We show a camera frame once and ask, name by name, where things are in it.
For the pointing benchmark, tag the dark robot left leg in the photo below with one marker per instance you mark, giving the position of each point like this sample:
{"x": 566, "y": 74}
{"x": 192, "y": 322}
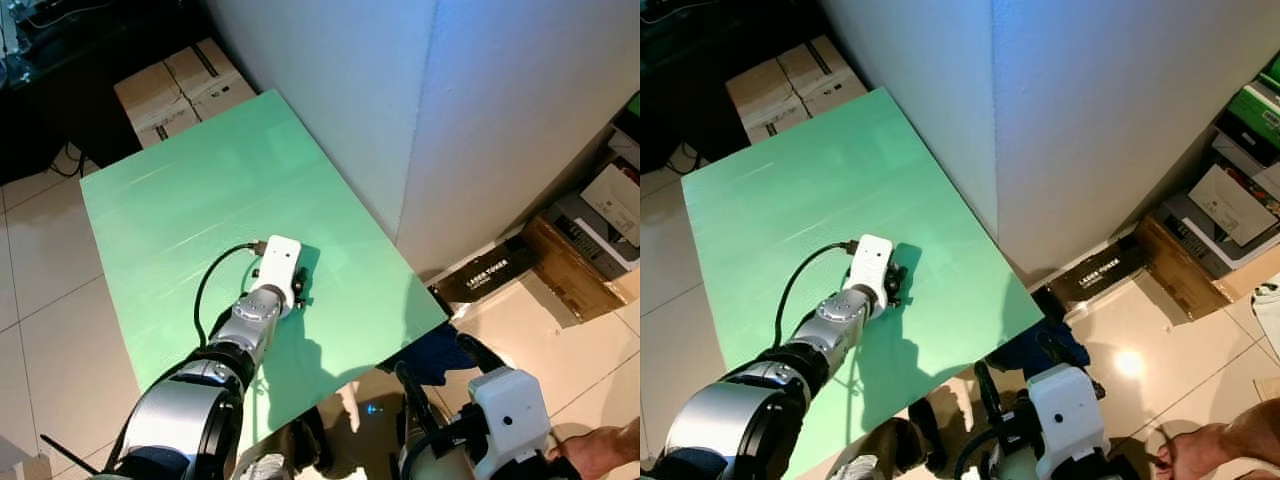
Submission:
{"x": 312, "y": 440}
{"x": 925, "y": 435}

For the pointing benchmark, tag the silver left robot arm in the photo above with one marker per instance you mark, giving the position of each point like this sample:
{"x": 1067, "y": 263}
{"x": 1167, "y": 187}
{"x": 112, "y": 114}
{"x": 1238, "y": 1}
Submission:
{"x": 835, "y": 325}
{"x": 240, "y": 325}

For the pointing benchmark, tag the white cloth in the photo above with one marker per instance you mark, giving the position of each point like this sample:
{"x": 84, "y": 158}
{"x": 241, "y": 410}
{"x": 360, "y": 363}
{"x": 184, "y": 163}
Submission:
{"x": 1268, "y": 310}

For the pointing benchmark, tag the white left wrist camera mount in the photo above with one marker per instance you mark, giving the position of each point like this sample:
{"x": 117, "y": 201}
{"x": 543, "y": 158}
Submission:
{"x": 870, "y": 262}
{"x": 278, "y": 265}

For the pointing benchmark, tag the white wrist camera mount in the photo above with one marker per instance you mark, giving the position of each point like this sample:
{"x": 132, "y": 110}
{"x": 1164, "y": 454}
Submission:
{"x": 278, "y": 265}
{"x": 1068, "y": 410}
{"x": 870, "y": 262}
{"x": 510, "y": 415}

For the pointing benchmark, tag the flat grey carton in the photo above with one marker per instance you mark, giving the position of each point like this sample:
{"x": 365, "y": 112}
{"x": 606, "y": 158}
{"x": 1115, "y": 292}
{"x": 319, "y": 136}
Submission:
{"x": 590, "y": 245}
{"x": 1200, "y": 245}

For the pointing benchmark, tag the person's bare hand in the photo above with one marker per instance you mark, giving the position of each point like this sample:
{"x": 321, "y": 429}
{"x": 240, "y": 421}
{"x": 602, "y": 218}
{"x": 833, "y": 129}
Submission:
{"x": 1195, "y": 455}
{"x": 582, "y": 455}

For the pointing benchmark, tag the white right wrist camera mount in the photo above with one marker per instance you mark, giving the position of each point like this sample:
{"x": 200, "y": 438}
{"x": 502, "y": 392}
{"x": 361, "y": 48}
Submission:
{"x": 510, "y": 415}
{"x": 1068, "y": 410}

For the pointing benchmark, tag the brown cardboard box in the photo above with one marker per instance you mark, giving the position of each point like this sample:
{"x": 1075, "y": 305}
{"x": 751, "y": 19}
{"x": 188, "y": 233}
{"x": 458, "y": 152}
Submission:
{"x": 570, "y": 275}
{"x": 1190, "y": 275}

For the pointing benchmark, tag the black laser toner box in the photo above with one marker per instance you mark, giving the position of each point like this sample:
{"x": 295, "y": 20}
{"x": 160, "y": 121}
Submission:
{"x": 490, "y": 272}
{"x": 1100, "y": 275}

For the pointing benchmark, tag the white carton box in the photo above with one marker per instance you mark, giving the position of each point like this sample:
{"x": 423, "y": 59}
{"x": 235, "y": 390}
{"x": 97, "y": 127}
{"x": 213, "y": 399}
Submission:
{"x": 627, "y": 148}
{"x": 1245, "y": 155}

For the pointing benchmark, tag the thin black rod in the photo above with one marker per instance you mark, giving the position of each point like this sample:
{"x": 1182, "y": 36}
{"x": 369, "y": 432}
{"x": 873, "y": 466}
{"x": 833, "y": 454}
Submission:
{"x": 70, "y": 455}

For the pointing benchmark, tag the black cabinet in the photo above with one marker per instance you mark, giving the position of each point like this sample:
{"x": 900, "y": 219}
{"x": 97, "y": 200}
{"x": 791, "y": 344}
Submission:
{"x": 70, "y": 120}
{"x": 690, "y": 100}

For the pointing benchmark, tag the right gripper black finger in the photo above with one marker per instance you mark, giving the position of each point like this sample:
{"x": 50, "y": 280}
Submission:
{"x": 1058, "y": 350}
{"x": 482, "y": 353}
{"x": 417, "y": 405}
{"x": 987, "y": 393}

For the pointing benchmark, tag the green board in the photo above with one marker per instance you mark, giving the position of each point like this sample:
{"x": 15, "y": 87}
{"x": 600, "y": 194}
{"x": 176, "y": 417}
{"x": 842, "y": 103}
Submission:
{"x": 850, "y": 180}
{"x": 250, "y": 180}

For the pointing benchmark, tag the person's bare forearm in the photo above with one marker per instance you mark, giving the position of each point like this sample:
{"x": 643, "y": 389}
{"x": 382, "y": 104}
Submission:
{"x": 625, "y": 442}
{"x": 1255, "y": 432}

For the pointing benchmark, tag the grey robot waist part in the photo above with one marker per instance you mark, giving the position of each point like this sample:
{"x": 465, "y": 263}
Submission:
{"x": 265, "y": 470}
{"x": 855, "y": 470}

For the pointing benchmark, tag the green cartridge box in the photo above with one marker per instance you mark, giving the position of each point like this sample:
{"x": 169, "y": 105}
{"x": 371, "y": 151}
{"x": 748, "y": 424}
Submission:
{"x": 1270, "y": 72}
{"x": 633, "y": 103}
{"x": 1255, "y": 115}

